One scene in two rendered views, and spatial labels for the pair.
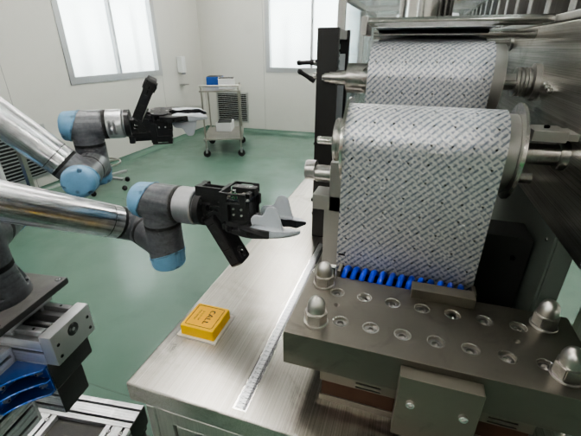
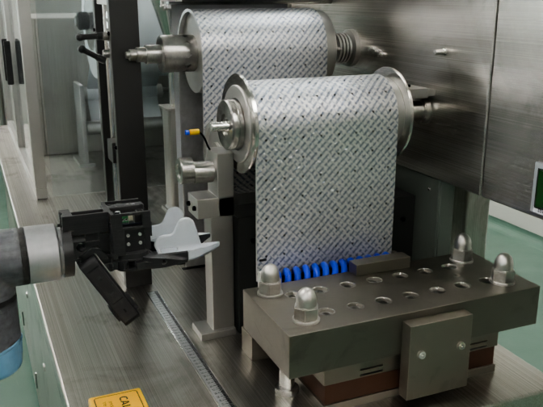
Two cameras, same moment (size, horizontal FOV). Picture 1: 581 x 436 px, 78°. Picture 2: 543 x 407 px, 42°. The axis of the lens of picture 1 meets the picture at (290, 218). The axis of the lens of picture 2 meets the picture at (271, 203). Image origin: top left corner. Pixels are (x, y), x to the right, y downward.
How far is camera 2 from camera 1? 0.58 m
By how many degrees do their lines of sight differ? 39
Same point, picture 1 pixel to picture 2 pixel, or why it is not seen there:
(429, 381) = (431, 320)
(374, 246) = (297, 237)
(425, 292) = (369, 265)
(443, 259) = (364, 232)
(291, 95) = not seen: outside the picture
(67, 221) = not seen: outside the picture
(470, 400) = (463, 324)
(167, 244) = (10, 327)
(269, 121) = not seen: outside the picture
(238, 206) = (135, 230)
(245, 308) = (146, 385)
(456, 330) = (414, 283)
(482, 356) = (448, 291)
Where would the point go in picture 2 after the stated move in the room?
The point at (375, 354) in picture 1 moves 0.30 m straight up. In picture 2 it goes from (380, 320) to (392, 89)
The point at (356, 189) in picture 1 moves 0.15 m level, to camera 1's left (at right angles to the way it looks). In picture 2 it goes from (273, 175) to (188, 194)
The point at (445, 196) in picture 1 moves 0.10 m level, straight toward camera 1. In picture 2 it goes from (357, 163) to (385, 179)
